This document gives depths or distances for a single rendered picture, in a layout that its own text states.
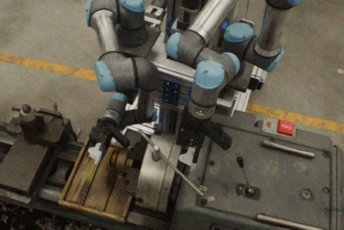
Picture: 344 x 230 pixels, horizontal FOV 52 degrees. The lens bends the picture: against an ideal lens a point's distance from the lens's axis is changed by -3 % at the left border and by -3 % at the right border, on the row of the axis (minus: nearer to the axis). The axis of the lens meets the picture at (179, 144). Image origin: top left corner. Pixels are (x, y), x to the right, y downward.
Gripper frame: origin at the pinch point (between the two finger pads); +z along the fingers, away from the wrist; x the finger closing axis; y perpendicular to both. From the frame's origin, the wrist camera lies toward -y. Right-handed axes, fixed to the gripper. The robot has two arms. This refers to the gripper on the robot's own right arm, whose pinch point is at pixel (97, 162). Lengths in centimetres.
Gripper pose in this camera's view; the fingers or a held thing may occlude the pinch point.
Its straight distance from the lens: 150.9
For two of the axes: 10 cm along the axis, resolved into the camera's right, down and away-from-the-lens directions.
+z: -2.3, 8.1, -5.4
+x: 0.9, -5.4, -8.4
